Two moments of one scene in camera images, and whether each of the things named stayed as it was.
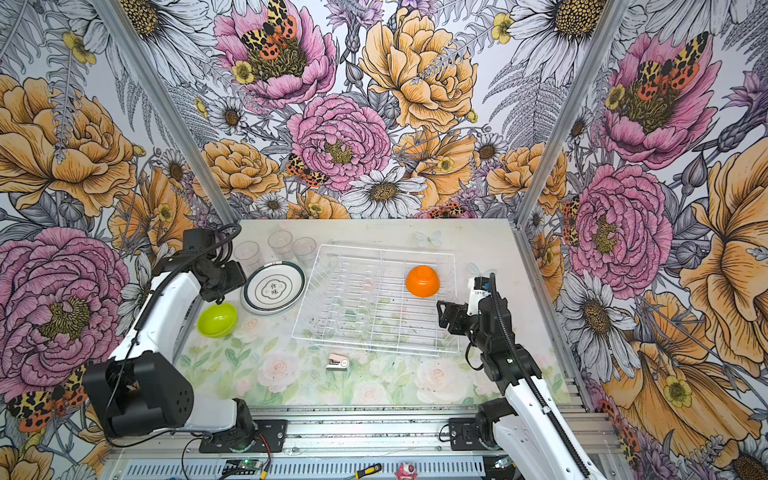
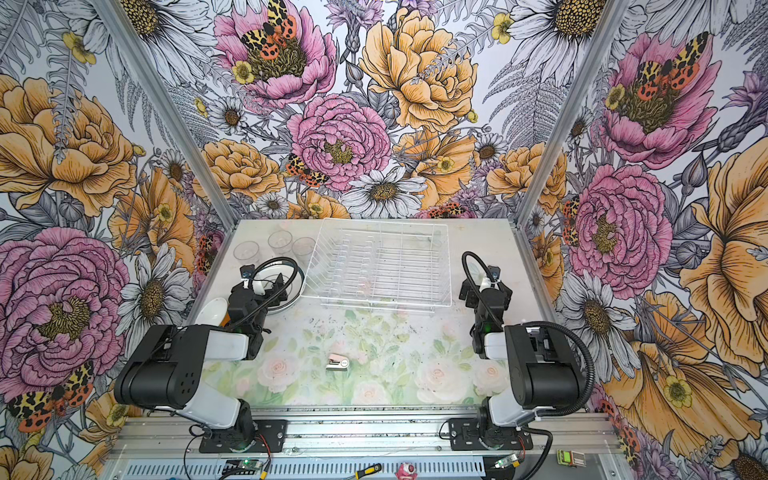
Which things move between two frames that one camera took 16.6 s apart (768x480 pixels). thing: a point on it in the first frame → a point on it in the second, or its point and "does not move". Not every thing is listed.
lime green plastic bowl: x=216 y=320 does not move
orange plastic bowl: x=422 y=281 → x=225 y=320
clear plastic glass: x=280 y=241 does not move
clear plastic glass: x=248 y=252 does not move
